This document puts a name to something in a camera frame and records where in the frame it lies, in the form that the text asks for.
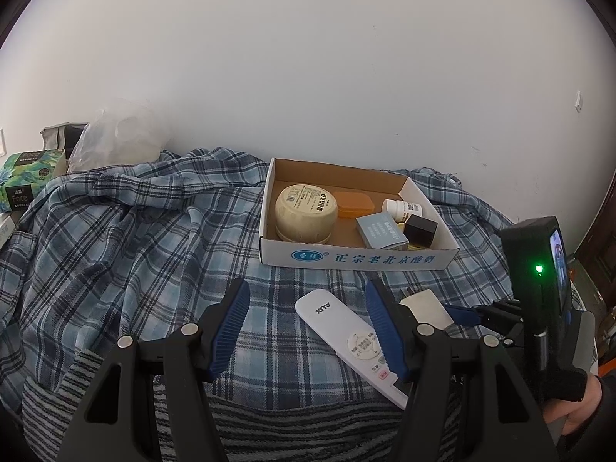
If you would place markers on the cardboard box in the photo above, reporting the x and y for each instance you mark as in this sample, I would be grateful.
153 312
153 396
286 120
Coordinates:
332 173

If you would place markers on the dark wooden door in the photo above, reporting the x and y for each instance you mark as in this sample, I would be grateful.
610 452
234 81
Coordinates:
601 250

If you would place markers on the white pill bottle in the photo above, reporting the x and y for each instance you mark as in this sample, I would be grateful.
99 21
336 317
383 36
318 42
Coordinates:
397 209

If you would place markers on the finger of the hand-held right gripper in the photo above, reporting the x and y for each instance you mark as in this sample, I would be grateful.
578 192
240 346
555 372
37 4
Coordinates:
500 305
459 314

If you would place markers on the blue plaid shirt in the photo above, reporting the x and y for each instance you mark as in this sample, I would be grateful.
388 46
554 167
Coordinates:
144 250

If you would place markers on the grey striped knit cloth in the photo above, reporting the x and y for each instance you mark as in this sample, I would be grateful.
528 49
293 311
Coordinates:
288 433

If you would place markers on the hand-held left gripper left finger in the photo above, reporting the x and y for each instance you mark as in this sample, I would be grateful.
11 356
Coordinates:
231 327

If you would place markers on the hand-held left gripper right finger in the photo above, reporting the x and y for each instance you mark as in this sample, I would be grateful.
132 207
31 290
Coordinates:
382 332

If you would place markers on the person's right hand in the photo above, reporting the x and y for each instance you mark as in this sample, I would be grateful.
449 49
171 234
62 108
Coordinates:
584 409

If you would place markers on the light blue small carton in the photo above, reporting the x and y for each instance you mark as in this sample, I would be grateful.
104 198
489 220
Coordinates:
382 231

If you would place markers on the green leaf-print tissue box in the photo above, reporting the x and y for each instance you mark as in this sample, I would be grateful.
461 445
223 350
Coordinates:
29 173

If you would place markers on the beige card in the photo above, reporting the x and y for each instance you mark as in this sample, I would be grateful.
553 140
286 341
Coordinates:
426 308

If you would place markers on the black cube box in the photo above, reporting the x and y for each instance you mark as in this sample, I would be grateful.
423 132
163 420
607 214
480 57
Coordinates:
421 231

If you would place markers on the clear plastic bag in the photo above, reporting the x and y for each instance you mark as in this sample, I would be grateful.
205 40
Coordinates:
120 139

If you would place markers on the grey fabric bag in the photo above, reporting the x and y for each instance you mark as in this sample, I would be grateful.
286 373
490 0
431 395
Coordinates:
62 137

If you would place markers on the white flat box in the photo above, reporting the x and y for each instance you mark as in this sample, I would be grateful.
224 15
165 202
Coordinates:
5 231

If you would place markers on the cream round labelled container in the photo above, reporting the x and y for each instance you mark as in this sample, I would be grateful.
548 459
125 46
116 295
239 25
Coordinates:
303 216

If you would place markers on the white wall socket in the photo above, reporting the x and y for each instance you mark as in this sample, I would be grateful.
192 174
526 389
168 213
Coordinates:
579 101

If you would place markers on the white remote control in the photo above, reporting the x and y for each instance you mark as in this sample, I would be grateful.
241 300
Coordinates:
332 317

